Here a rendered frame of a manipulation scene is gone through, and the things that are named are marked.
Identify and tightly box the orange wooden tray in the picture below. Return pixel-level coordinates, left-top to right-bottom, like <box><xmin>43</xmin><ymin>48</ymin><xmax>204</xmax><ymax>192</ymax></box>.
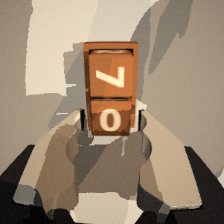
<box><xmin>83</xmin><ymin>41</ymin><xmax>139</xmax><ymax>128</ymax></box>

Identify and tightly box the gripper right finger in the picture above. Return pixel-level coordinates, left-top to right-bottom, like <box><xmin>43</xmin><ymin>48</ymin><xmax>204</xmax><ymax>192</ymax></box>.
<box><xmin>136</xmin><ymin>109</ymin><xmax>224</xmax><ymax>224</ymax></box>

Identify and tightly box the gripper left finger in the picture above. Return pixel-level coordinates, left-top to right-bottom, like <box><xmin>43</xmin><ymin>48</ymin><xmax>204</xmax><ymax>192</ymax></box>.
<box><xmin>0</xmin><ymin>109</ymin><xmax>85</xmax><ymax>224</ymax></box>

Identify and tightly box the orange wooden calendar cube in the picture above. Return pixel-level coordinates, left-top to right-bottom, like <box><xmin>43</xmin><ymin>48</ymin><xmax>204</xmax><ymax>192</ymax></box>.
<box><xmin>87</xmin><ymin>49</ymin><xmax>133</xmax><ymax>97</ymax></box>
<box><xmin>89</xmin><ymin>97</ymin><xmax>131</xmax><ymax>136</ymax></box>

